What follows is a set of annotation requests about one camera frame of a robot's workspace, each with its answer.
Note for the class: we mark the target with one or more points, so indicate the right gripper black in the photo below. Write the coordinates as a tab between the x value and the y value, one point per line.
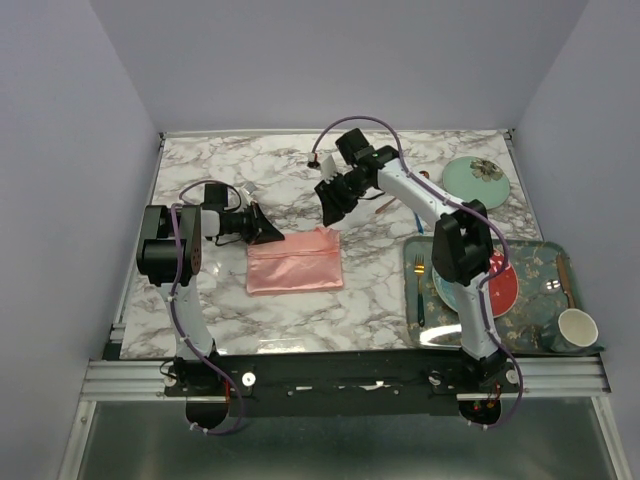
331	210

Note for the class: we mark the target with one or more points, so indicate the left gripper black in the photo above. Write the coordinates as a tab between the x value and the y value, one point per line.
260	228

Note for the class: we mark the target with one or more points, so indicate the pink cloth napkin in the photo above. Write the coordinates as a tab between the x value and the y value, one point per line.
303	262

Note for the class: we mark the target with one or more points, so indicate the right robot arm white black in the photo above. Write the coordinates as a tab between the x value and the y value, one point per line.
462	244

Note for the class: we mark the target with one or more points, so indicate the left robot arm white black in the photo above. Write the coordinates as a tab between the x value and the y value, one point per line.
169	254

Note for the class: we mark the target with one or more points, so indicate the mint green floral plate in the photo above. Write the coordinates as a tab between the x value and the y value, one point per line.
473	178

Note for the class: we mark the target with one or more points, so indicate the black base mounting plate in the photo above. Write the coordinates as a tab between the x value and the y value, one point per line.
373	382

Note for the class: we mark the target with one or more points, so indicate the red and teal plate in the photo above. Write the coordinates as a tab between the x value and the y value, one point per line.
504	291

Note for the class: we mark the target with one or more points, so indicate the green floral serving tray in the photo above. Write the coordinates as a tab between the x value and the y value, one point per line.
519	329

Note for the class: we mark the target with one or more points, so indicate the silver spoon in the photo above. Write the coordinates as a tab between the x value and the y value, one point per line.
547	288

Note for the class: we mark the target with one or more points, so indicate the white paper cup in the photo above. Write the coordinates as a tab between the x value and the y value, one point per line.
578	328

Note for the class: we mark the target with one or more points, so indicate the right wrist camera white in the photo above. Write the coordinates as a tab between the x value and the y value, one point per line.
325	164

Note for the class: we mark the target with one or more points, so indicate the blue handled utensil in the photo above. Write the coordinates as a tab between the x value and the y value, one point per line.
419	225

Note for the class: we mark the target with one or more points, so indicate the gold fork green handle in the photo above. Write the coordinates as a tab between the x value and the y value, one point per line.
419	271

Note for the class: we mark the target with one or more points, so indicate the aluminium frame rail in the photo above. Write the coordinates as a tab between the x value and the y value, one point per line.
550	377

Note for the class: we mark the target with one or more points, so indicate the wooden handled knife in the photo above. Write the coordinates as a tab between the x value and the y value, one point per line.
564	280

